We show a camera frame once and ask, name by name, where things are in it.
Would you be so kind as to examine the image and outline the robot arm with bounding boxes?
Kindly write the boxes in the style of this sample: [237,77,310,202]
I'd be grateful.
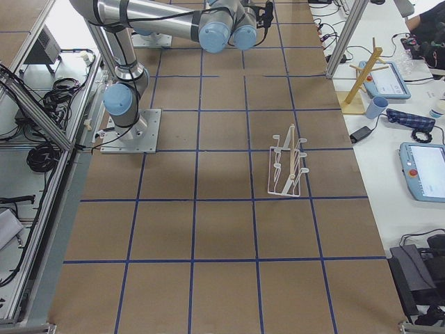
[71,1,259,141]

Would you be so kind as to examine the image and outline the blue cup on desk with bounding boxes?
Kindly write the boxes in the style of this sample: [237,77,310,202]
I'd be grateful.
[365,96,389,119]

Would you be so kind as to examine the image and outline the black power adapter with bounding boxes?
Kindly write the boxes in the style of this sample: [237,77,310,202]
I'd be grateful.
[349,126,373,144]

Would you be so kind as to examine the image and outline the wooden mug tree stand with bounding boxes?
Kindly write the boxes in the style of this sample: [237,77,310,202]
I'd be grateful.
[337,38,389,115]

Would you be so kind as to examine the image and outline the blue teach pendant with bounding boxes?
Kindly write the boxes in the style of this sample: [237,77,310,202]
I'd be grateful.
[364,61,411,100]
[398,142,445,203]

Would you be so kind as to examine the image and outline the blue plaid cloth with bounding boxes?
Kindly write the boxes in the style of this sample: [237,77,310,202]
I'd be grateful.
[386,109,435,132]

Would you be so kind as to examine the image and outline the white wire cup rack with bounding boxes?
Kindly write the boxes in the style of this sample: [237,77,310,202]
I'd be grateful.
[267,124,309,198]

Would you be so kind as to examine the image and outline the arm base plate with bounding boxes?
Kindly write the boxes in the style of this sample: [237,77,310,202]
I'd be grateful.
[99,109,162,154]

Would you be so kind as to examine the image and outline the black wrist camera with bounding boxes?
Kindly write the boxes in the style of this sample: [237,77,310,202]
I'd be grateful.
[254,1,274,30]

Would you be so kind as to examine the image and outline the aluminium frame post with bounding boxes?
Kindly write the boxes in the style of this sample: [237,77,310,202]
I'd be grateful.
[325,0,369,79]

